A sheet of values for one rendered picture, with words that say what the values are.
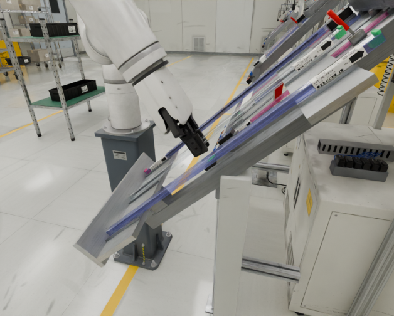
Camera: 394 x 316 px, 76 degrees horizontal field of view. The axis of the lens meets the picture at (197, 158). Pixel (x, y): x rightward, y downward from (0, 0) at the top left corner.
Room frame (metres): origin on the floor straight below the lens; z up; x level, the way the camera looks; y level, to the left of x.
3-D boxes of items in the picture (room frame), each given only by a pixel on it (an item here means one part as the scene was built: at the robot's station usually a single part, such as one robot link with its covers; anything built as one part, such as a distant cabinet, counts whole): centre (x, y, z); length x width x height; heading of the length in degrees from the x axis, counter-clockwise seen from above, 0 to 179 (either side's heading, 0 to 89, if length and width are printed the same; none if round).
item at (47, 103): (2.83, 1.36, 0.55); 0.91 x 0.46 x 1.10; 165
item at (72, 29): (2.83, 1.36, 1.01); 0.57 x 0.17 x 0.11; 165
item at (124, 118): (0.97, 0.29, 0.79); 0.19 x 0.19 x 0.18
